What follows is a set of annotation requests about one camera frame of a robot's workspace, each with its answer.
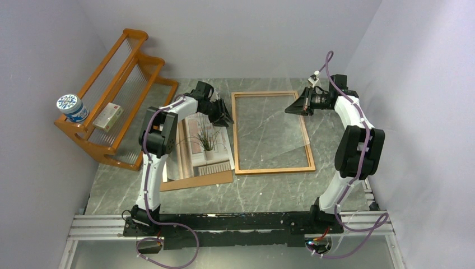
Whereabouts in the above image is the aluminium extrusion rail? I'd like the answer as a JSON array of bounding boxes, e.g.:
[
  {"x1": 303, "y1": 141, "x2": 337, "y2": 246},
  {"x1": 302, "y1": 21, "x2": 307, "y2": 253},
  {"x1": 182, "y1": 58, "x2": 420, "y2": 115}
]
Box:
[{"x1": 58, "y1": 213, "x2": 405, "y2": 269}]

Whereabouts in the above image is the orange wooden shelf rack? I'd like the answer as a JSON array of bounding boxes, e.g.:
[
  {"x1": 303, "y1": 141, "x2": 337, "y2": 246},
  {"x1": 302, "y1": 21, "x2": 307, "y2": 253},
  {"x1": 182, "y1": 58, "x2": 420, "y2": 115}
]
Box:
[{"x1": 54, "y1": 29, "x2": 179, "y2": 171}]

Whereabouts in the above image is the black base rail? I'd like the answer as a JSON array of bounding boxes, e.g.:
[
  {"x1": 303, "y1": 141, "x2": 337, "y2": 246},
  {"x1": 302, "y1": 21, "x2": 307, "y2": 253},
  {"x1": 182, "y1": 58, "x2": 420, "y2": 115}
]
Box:
[{"x1": 126, "y1": 210, "x2": 343, "y2": 250}]

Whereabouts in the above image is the purple cable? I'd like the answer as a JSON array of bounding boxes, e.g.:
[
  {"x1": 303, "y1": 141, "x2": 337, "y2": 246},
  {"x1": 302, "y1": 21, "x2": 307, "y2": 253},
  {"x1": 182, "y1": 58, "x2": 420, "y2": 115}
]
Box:
[
  {"x1": 310, "y1": 50, "x2": 390, "y2": 259},
  {"x1": 135, "y1": 94, "x2": 201, "y2": 269}
]

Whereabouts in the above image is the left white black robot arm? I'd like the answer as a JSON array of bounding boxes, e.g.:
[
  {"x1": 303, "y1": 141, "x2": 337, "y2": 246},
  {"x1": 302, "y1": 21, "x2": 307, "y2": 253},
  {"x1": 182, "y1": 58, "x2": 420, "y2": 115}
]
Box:
[{"x1": 123, "y1": 81, "x2": 233, "y2": 236}]

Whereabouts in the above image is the wooden picture frame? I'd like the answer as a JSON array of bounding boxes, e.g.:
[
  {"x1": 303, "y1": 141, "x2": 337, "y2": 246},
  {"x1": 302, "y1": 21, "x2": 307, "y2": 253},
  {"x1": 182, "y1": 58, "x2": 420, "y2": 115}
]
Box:
[{"x1": 231, "y1": 91, "x2": 316, "y2": 175}]

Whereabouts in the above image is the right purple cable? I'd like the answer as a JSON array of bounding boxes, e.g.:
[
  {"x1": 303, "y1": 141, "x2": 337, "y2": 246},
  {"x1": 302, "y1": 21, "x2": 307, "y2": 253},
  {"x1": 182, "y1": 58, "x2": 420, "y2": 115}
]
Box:
[{"x1": 310, "y1": 50, "x2": 390, "y2": 259}]

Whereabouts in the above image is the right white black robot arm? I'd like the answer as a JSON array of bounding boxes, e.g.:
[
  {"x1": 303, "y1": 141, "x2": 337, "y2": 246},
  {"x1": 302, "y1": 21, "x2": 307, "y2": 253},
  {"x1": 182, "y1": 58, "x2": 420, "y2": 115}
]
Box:
[{"x1": 285, "y1": 72, "x2": 385, "y2": 233}]

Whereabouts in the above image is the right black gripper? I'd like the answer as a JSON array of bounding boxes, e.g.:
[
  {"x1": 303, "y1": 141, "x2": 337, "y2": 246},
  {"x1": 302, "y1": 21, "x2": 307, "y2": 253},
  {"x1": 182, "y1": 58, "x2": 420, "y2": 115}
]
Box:
[{"x1": 285, "y1": 86, "x2": 332, "y2": 117}]

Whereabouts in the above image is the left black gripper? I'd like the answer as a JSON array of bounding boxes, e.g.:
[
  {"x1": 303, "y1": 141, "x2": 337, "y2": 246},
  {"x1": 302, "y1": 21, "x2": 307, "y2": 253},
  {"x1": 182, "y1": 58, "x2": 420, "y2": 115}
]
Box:
[{"x1": 201, "y1": 99, "x2": 234, "y2": 128}]

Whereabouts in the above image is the white red small box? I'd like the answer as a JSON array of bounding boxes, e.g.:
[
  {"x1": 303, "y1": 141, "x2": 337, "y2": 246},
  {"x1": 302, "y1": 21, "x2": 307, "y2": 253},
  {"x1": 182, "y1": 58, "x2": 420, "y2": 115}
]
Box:
[{"x1": 93, "y1": 103, "x2": 123, "y2": 133}]

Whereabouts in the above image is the blue white round tin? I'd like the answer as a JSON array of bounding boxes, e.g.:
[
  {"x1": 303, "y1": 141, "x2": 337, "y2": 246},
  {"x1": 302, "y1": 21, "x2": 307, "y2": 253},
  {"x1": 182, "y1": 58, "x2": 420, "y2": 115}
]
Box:
[{"x1": 56, "y1": 94, "x2": 90, "y2": 123}]

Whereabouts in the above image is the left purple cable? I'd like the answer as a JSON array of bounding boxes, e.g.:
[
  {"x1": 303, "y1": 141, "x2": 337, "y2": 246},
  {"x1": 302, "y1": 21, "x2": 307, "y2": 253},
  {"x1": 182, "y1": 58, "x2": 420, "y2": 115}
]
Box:
[{"x1": 135, "y1": 94, "x2": 201, "y2": 269}]

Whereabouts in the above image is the plant photo print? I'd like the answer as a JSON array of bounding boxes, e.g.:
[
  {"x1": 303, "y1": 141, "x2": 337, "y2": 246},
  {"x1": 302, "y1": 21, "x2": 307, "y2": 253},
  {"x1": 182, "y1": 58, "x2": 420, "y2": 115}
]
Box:
[{"x1": 167, "y1": 108, "x2": 235, "y2": 182}]

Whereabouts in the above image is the brown backing board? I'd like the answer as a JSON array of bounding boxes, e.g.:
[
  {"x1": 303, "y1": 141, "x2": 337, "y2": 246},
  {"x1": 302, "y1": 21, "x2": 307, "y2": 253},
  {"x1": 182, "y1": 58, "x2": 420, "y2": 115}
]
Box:
[{"x1": 159, "y1": 111, "x2": 235, "y2": 193}]

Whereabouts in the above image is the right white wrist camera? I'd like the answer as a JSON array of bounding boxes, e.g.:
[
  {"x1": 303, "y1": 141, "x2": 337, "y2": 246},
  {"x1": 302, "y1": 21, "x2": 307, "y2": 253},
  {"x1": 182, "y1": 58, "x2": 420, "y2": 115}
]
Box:
[{"x1": 308, "y1": 70, "x2": 322, "y2": 88}]

